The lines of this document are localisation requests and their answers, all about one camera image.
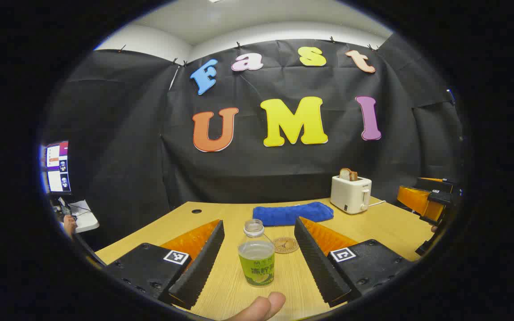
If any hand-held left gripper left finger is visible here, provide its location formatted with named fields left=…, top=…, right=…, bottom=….
left=105, top=218, right=225, bottom=310

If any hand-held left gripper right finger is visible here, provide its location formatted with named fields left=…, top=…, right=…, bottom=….
left=294, top=217, right=415, bottom=308

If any round wooden coaster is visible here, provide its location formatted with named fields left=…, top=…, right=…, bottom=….
left=273, top=237, right=300, bottom=254

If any green label water bottle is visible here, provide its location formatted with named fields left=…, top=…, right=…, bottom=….
left=238, top=219, right=276, bottom=288

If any blue folded towel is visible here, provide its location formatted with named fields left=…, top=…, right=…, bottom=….
left=253, top=202, right=334, bottom=226

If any white toaster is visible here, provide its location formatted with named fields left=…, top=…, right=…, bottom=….
left=330, top=175, right=372, bottom=215

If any white side desk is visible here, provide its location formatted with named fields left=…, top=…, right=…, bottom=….
left=58, top=199, right=100, bottom=233

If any computer monitor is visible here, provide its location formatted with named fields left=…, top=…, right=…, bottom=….
left=41, top=140, right=73, bottom=195

